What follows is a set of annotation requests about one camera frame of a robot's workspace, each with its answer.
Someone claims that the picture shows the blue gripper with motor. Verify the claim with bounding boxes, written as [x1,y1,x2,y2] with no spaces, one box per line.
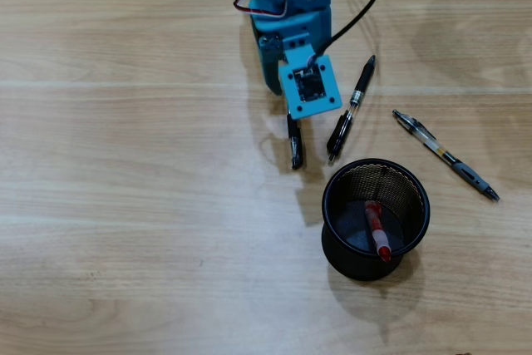
[249,7,333,96]

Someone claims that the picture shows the clear stick pen black cap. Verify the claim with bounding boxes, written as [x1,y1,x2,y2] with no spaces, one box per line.
[286,112,304,171]

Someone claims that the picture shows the black retractable pen black grip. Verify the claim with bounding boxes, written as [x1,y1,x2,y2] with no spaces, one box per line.
[326,54,377,164]

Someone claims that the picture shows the red retractable pen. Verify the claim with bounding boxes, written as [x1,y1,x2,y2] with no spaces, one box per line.
[364,200,392,264]

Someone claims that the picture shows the clear retractable pen grey grip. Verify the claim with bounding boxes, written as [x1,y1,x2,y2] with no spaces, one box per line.
[392,109,501,202]

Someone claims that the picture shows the black mesh pen holder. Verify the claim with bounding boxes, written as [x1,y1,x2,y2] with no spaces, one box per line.
[321,158,431,282]

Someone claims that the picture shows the blue-mounted wrist camera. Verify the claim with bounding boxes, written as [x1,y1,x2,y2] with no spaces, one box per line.
[277,45,344,121]

